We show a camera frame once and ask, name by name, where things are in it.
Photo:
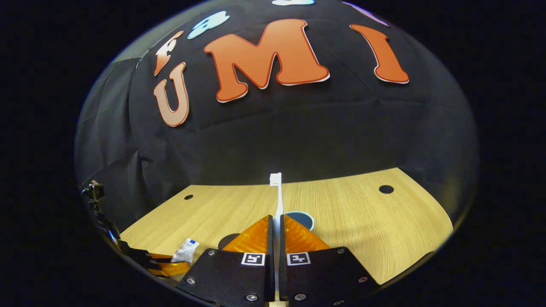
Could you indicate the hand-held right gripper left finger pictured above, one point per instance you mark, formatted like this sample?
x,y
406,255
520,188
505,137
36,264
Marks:
x,y
269,256

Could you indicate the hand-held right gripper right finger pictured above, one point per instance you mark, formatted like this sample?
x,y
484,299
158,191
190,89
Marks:
x,y
282,256

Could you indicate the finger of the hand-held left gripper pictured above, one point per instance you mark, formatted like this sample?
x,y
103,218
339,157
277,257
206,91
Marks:
x,y
172,268
143,255

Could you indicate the white toothpaste tube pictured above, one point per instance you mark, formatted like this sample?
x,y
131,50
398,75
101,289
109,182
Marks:
x,y
185,251

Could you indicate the pale cup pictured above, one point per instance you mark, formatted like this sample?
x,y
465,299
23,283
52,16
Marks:
x,y
300,218

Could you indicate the dark round coaster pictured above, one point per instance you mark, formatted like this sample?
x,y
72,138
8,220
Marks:
x,y
228,242

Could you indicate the white toothbrush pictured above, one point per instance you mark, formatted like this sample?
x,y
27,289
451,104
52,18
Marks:
x,y
279,200

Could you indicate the black backdrop cloth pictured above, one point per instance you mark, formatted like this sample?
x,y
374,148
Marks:
x,y
298,128

